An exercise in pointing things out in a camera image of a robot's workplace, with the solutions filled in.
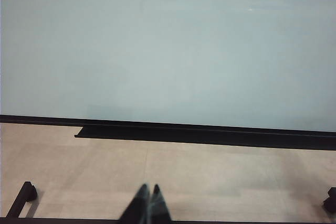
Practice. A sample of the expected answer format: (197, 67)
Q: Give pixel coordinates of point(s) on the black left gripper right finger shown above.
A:
(158, 205)

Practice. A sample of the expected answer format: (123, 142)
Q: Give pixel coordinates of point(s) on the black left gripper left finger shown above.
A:
(139, 205)

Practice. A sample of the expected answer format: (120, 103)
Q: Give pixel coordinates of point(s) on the large white whiteboard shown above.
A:
(168, 51)

